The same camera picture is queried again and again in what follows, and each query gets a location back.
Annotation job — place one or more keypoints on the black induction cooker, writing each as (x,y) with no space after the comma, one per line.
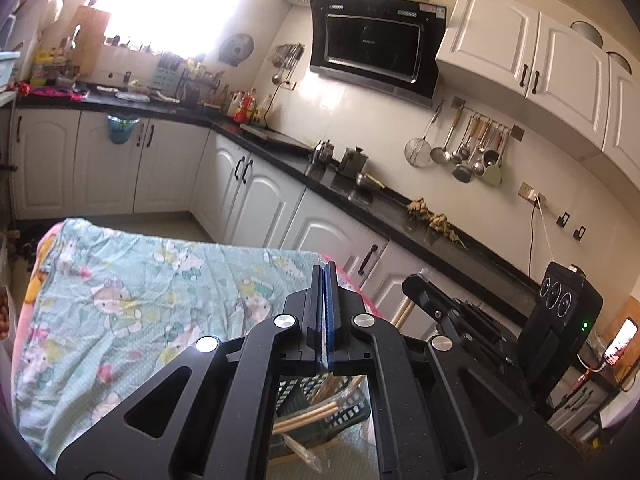
(277,137)

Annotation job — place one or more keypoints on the ginger roots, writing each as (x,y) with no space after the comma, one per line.
(435,220)

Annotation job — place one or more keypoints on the knife block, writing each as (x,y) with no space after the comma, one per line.
(167,72)

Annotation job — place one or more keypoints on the blue hanging bag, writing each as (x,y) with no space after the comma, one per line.
(121,130)

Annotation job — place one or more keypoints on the white kitchen cabinets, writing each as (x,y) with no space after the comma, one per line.
(540,60)
(170,170)

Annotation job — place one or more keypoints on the kitchen window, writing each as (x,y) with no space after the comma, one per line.
(175,5)

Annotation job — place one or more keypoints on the wall power outlet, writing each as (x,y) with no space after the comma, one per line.
(530,192)

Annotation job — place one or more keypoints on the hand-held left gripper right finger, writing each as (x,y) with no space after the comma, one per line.
(400,400)

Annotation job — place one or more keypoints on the hanging small utensils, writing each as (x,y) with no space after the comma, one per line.
(287,60)

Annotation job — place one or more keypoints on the black range hood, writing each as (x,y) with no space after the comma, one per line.
(375,45)

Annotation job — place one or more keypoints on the black kitchen countertop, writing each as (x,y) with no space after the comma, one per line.
(350,192)

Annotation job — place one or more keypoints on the smartphone with lit screen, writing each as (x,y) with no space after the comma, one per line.
(620,342)

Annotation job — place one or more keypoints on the steel lidded pot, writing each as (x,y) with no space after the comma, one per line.
(354,162)

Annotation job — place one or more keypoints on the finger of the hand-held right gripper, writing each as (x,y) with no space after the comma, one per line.
(435,305)

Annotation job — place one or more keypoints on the small steel kettle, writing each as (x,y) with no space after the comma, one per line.
(323,154)

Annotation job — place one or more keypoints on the hanging steel spoon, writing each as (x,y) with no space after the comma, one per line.
(492,157)
(479,162)

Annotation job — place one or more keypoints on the green plastic utensil basket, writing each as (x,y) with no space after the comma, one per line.
(346,417)

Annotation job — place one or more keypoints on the red seasoning bottle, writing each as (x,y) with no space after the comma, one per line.
(245,107)

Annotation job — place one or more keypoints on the large steel ladle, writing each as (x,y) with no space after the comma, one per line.
(462,172)

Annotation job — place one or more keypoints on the white upper kitchen cabinets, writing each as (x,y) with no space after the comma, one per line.
(540,60)

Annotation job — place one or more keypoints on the wooden cutting board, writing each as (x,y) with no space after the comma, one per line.
(90,40)

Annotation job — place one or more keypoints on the white lower kitchen cabinets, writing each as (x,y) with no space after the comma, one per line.
(170,170)

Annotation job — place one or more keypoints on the round wall vent fan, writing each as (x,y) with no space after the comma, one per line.
(236,50)

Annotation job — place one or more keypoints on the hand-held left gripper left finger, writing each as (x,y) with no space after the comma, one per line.
(250,385)

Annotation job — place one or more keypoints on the cartoon printed green tablecloth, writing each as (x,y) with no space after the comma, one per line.
(125,310)

